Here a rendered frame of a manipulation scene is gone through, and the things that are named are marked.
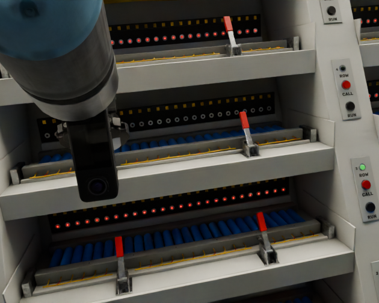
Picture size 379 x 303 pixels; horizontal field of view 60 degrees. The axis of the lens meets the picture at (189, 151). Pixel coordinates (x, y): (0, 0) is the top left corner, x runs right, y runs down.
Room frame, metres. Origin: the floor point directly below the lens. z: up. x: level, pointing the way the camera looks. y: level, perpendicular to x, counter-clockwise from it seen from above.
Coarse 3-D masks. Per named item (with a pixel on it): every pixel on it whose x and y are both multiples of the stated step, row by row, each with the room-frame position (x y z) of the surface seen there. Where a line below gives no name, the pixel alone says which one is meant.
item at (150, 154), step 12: (264, 132) 0.69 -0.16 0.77; (276, 132) 0.68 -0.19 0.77; (288, 132) 0.69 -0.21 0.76; (300, 132) 0.69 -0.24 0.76; (180, 144) 0.66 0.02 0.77; (192, 144) 0.65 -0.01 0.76; (204, 144) 0.66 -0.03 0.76; (216, 144) 0.66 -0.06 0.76; (228, 144) 0.67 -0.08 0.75; (240, 144) 0.67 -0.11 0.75; (264, 144) 0.67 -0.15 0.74; (120, 156) 0.63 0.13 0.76; (132, 156) 0.63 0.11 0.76; (144, 156) 0.64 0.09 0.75; (156, 156) 0.64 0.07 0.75; (168, 156) 0.63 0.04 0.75; (180, 156) 0.64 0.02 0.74; (24, 168) 0.60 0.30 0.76; (36, 168) 0.60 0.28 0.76; (48, 168) 0.61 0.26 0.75; (60, 168) 0.61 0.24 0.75; (72, 168) 0.62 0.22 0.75
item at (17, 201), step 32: (160, 128) 0.75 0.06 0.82; (192, 128) 0.76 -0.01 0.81; (288, 128) 0.80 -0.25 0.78; (320, 128) 0.66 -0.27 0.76; (0, 160) 0.56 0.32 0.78; (192, 160) 0.63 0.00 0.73; (224, 160) 0.62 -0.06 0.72; (256, 160) 0.61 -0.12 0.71; (288, 160) 0.62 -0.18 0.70; (320, 160) 0.64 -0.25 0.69; (0, 192) 0.55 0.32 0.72; (32, 192) 0.55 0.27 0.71; (64, 192) 0.56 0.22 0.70; (128, 192) 0.58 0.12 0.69; (160, 192) 0.59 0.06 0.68
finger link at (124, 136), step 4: (124, 124) 0.43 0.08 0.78; (120, 128) 0.43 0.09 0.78; (124, 128) 0.43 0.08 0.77; (128, 128) 0.45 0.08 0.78; (120, 132) 0.44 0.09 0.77; (124, 132) 0.44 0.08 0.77; (128, 132) 0.45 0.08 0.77; (120, 136) 0.45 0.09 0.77; (124, 136) 0.46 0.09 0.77; (128, 136) 0.46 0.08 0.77; (120, 140) 0.47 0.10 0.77; (124, 140) 0.47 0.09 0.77
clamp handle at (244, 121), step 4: (240, 112) 0.64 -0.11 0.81; (244, 112) 0.64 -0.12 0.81; (240, 116) 0.64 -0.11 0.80; (244, 116) 0.63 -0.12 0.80; (244, 120) 0.63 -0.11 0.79; (244, 124) 0.63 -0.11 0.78; (248, 124) 0.63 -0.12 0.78; (244, 128) 0.63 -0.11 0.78; (248, 128) 0.63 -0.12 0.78; (244, 132) 0.63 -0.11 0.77; (248, 132) 0.63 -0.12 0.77; (248, 136) 0.63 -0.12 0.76; (248, 140) 0.62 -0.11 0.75; (248, 144) 0.62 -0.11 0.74; (252, 144) 0.62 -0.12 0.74
